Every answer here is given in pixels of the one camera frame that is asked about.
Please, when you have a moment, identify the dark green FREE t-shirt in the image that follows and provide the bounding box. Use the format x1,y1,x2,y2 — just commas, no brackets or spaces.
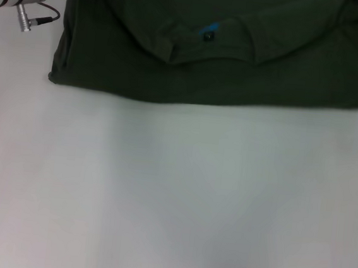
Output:
45,0,358,123

